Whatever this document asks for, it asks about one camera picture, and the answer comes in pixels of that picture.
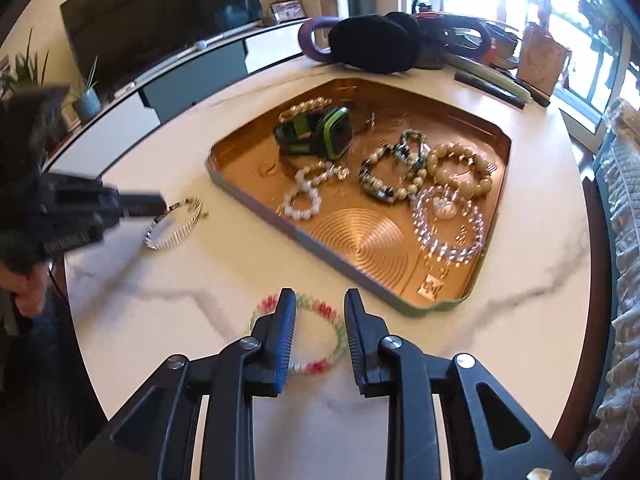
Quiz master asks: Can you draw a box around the black and green watch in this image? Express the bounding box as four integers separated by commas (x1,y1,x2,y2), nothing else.
273,105,354,161

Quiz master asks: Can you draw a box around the black fabric bag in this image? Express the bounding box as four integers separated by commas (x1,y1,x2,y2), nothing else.
327,11,422,74

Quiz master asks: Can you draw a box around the person's left hand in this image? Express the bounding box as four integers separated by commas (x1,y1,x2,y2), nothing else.
0,259,52,319

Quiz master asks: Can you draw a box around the clear bead bracelet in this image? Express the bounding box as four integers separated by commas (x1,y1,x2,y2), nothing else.
411,185,486,264

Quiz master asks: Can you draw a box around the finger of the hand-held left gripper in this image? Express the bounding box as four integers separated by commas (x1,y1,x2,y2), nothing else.
117,190,169,222

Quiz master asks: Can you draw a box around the striped strap bag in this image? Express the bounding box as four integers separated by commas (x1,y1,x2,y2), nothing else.
414,12,497,69

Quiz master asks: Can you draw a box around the pearl bracelet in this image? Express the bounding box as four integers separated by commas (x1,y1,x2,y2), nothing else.
277,98,334,124

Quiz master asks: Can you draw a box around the brown paper bag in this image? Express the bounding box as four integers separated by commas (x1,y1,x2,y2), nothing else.
516,22,572,97

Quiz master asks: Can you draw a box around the yellow bead bracelet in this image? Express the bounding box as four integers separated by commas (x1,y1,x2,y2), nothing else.
425,142,496,199

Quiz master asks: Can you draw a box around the black remote control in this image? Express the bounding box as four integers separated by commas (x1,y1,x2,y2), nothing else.
453,71,527,110

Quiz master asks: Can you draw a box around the purple bag handle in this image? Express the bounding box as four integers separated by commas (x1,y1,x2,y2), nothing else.
298,16,347,65

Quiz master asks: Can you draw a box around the television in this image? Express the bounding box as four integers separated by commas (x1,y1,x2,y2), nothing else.
59,0,264,102

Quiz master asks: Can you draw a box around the potted plant in blue pot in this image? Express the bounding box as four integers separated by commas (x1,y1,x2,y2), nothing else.
71,56,104,122

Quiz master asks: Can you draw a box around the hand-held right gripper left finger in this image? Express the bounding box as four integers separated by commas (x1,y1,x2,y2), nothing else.
65,287,297,480

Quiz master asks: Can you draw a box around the thin multicolour bracelet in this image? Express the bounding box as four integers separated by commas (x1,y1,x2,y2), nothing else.
144,197,204,252

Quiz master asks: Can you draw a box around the black and white bead bracelet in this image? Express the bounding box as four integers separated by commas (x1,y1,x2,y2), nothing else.
357,142,428,205

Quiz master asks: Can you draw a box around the gold metal tray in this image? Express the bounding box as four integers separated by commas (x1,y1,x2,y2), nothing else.
205,77,513,318

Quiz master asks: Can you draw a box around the leafy green houseplant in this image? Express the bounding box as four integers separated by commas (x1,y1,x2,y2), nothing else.
0,29,52,102

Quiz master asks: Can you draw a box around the white and grey TV cabinet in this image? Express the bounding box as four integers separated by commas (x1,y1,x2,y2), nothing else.
42,19,312,172

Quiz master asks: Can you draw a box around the pink and green bracelet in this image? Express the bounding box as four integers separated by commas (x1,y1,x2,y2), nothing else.
248,292,349,376

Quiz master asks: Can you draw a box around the pale green tube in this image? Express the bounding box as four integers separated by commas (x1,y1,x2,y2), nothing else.
444,52,532,104

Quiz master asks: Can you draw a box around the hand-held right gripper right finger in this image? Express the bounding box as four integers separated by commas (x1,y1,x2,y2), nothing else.
344,287,576,480

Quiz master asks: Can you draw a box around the small photo frame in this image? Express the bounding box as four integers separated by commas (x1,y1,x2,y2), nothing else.
269,0,307,24

